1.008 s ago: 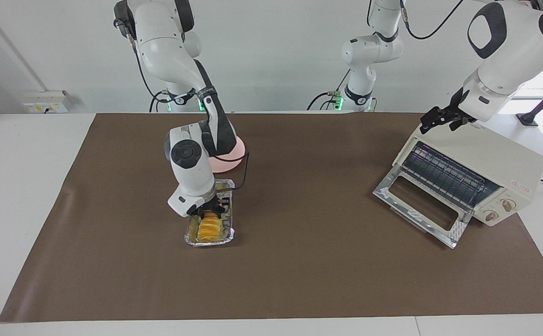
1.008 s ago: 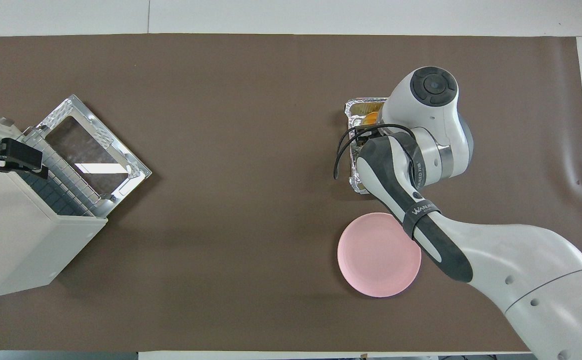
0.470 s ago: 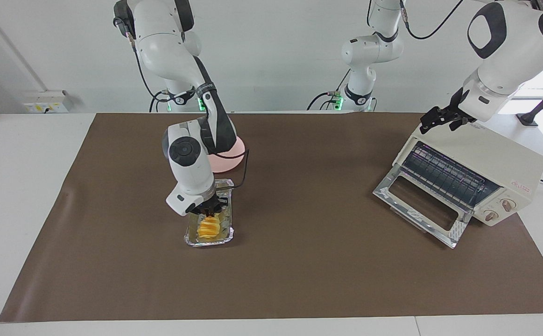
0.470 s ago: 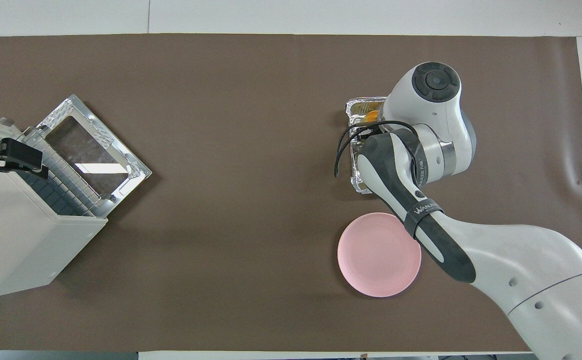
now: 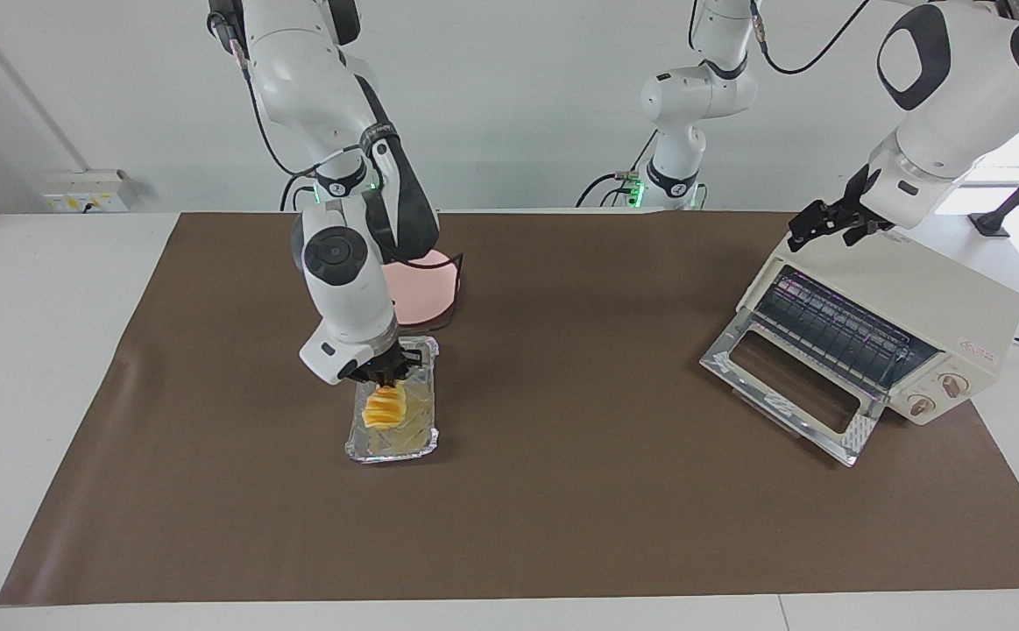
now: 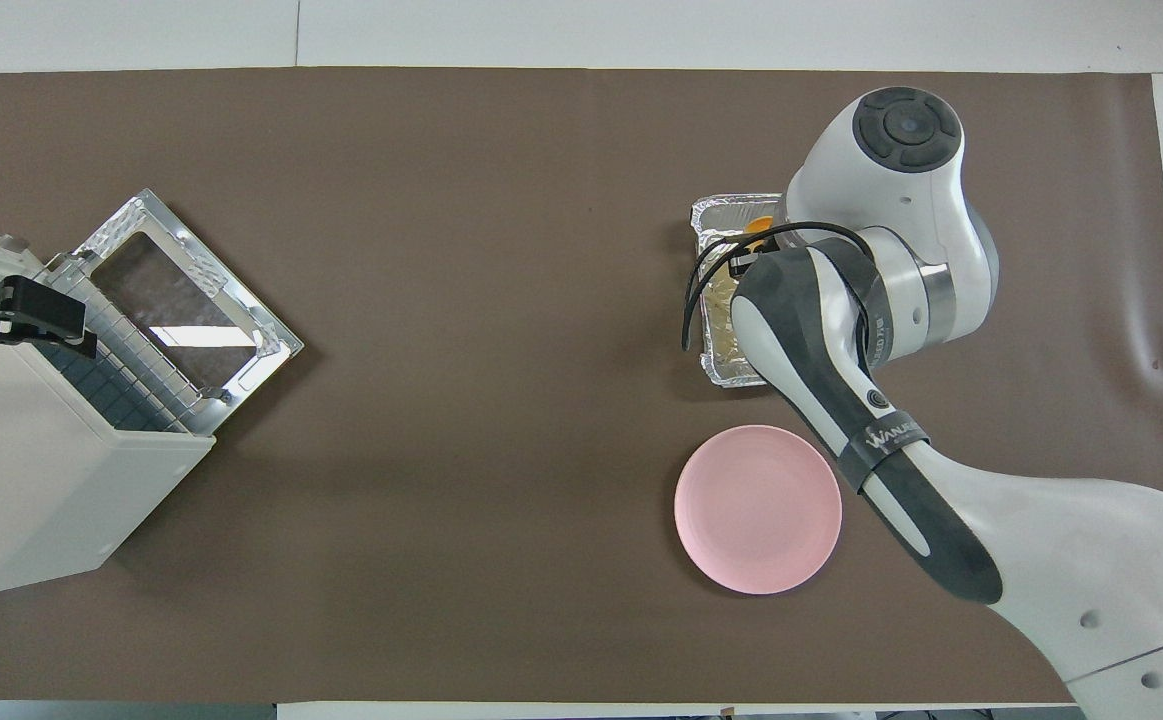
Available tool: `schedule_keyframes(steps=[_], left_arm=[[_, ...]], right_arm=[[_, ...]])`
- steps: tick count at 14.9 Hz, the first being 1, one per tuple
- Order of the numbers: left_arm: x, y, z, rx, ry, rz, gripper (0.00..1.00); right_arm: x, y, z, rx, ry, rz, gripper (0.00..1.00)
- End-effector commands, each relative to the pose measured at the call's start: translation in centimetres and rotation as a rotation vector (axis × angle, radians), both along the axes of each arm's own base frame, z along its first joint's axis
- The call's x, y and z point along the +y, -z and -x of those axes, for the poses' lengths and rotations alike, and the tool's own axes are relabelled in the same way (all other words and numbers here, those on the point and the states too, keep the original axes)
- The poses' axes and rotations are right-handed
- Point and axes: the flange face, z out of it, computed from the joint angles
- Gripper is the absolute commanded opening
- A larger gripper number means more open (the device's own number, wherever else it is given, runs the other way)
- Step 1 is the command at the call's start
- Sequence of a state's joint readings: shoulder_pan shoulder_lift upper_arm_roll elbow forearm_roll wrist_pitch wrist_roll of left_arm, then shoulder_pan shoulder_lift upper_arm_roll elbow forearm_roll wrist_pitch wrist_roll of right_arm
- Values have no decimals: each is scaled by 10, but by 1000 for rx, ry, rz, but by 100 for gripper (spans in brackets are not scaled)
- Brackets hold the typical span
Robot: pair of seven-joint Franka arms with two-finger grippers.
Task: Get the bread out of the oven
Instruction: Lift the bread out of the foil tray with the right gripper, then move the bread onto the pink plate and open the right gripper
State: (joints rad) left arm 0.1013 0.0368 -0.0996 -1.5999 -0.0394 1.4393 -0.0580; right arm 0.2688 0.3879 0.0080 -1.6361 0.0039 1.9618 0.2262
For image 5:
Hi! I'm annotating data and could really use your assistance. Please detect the brown table mat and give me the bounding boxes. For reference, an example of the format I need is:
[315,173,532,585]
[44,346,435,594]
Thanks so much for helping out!
[0,210,1019,607]

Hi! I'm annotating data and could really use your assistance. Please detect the black right base cable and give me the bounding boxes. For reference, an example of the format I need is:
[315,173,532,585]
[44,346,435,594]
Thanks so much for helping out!
[279,169,317,212]

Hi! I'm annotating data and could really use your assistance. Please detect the glass oven door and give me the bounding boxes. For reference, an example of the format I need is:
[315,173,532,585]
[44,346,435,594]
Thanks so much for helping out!
[699,308,889,468]

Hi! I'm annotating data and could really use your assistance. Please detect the aluminium foil tray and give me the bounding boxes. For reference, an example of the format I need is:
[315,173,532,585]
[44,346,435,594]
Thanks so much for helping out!
[344,336,442,464]

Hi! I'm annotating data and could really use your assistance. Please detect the white toaster oven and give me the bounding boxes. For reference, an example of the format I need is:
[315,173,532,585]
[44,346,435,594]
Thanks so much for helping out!
[737,230,1019,427]

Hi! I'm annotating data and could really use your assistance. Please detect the black left base cable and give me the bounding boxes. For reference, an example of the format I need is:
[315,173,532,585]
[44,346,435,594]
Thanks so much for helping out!
[574,131,659,209]

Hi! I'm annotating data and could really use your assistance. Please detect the metal oven wire rack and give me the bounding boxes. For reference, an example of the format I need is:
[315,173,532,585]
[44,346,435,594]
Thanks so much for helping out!
[750,266,918,392]

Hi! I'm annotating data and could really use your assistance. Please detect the pink round plate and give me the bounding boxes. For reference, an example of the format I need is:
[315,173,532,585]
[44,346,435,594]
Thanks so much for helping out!
[382,248,462,325]

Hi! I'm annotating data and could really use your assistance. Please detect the black base cable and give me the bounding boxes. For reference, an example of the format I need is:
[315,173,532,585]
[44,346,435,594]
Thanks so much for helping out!
[279,169,317,212]
[574,131,659,209]

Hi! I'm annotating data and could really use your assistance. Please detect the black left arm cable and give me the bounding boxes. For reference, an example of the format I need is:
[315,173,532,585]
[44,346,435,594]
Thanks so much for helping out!
[741,0,874,75]

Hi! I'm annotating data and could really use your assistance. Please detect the golden bread loaf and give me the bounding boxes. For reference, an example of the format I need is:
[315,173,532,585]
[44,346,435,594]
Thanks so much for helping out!
[362,384,410,431]

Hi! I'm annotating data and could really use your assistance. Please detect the black camera stand base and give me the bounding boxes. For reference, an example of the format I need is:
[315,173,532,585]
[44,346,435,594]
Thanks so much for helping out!
[968,142,1019,238]

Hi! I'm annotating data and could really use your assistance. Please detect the white wall power socket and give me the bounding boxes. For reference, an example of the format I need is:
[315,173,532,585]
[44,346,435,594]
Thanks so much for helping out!
[42,170,136,215]

